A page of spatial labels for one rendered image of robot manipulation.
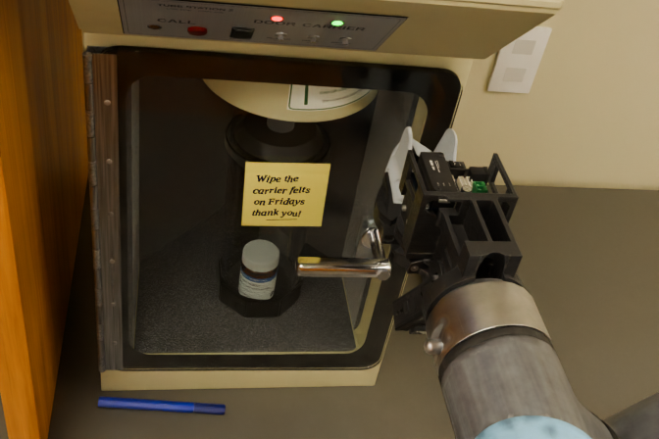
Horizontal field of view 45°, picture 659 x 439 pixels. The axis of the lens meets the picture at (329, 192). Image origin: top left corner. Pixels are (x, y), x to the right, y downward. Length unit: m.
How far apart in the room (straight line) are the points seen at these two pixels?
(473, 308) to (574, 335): 0.64
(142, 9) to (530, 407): 0.35
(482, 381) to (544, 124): 0.90
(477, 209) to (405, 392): 0.48
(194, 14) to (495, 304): 0.27
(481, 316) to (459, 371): 0.04
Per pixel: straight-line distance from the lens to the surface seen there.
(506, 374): 0.48
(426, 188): 0.58
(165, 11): 0.55
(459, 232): 0.56
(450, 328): 0.51
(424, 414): 0.98
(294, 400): 0.96
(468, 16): 0.55
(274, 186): 0.72
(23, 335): 0.75
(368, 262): 0.74
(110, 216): 0.75
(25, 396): 0.82
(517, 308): 0.51
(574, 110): 1.35
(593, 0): 1.25
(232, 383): 0.95
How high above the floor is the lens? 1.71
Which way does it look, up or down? 39 degrees down
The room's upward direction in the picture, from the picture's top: 11 degrees clockwise
